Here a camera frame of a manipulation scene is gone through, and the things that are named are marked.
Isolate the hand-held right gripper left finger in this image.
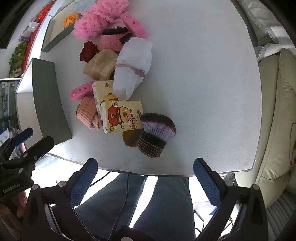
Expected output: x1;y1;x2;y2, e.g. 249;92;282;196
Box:
22;158;99;241

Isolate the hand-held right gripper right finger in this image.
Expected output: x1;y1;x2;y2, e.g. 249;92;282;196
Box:
193;158;270;241

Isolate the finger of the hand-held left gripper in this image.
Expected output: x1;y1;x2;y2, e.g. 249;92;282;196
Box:
0;136;55;174
0;127;34;160

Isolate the deep grey-green storage box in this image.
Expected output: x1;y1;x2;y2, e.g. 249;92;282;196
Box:
15;58;73;144

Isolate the salmon knitted roll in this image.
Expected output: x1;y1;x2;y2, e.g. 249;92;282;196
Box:
75;96;104;130

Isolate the mustard round pad grey strap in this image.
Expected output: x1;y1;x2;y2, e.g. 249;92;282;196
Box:
122;128;144;147

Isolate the pink sponge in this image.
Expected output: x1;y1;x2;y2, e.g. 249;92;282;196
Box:
70;81;95;101
118;13;148;39

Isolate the brown purple crocheted mushroom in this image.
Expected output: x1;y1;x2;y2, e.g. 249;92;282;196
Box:
136;113;176;158

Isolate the yellow cartoon tissue pack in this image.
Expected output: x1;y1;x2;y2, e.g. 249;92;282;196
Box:
92;80;119;120
102;100;144;134

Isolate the beige knitted hat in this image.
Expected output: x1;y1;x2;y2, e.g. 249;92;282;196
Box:
83;49;119;81

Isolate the dark red fabric rose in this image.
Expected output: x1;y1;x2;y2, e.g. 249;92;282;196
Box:
79;41;99;62

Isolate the white cloth bundle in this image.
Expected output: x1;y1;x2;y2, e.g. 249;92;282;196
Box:
113;37;153;99

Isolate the person's left forearm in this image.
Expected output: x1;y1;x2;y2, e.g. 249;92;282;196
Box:
0;202;23;241

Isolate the person's left hand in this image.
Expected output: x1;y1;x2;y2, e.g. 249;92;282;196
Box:
14;191;27;219

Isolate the black framed glass cabinet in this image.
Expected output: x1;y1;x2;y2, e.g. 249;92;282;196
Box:
0;78;22;130

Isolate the potted green plant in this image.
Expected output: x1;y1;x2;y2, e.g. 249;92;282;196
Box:
9;40;29;77

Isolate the grey striped cushion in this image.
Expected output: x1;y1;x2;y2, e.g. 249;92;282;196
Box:
266;190;296;241

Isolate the cream leather sofa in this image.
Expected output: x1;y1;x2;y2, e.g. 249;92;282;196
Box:
233;49;296;209

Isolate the shallow grey-green box lid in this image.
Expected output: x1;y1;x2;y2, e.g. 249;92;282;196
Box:
42;10;82;53

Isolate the red topped low counter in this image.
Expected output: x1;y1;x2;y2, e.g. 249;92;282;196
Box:
23;0;58;49

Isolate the orange fabric rose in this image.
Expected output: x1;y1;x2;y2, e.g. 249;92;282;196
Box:
63;13;79;28

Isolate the pink knitted roll black band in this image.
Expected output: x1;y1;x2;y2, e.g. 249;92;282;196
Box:
97;27;134;52

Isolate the light pink fluffy mesh ball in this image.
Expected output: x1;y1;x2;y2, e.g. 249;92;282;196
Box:
72;11;110;42

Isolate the light blue silicone mat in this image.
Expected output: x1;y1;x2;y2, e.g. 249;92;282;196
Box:
69;0;97;13

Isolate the magenta fluffy mesh ball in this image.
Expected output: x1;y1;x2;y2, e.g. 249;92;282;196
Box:
89;0;130;24

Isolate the white lace sofa cover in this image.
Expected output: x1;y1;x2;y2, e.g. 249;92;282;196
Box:
236;0;296;61

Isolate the black cable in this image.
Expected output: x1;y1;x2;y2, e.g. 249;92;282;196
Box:
89;171;130;234

